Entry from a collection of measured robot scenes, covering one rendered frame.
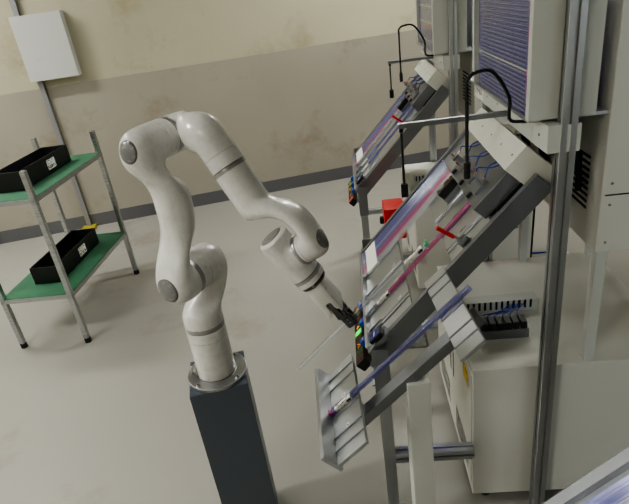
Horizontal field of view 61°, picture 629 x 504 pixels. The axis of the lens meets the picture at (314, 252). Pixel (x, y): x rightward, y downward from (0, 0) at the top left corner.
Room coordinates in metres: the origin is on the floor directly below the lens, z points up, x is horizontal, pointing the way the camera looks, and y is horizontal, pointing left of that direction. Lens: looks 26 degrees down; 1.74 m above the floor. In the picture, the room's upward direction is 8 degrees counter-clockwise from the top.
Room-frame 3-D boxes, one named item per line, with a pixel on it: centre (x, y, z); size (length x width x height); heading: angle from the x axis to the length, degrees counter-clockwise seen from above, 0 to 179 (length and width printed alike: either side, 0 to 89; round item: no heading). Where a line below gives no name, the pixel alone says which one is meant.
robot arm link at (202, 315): (1.40, 0.34, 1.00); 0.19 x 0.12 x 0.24; 150
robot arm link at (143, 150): (1.34, 0.37, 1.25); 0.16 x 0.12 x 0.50; 150
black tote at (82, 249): (3.24, 1.62, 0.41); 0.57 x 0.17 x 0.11; 174
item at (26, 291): (3.24, 1.62, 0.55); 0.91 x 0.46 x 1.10; 174
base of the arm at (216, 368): (1.37, 0.36, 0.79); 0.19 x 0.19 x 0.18
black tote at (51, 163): (3.24, 1.62, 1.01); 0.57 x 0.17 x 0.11; 174
